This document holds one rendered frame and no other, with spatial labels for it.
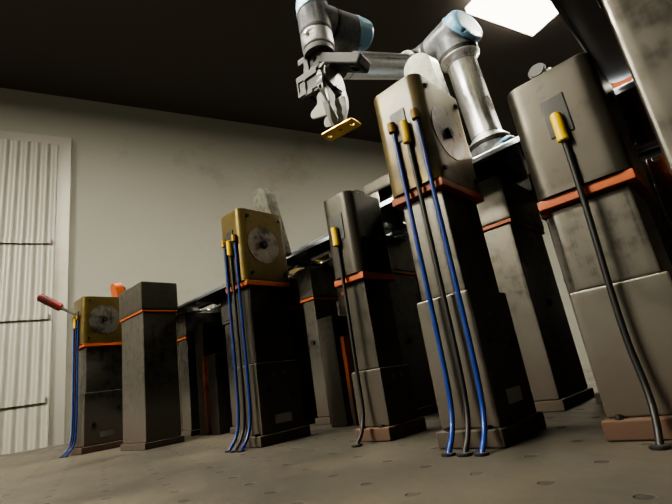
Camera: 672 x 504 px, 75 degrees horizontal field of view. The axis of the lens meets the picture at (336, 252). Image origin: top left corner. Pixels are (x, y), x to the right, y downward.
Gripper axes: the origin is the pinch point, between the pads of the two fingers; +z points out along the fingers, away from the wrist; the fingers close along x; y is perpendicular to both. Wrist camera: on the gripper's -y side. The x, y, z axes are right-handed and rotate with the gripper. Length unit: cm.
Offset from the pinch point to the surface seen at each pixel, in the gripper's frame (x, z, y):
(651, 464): 40, 59, -40
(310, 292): 6.4, 35.4, 8.9
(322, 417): 6, 58, 10
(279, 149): -175, -139, 169
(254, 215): 24.3, 25.6, 3.4
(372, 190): -10.7, 12.4, 1.0
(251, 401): 26, 53, 6
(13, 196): -14, -81, 240
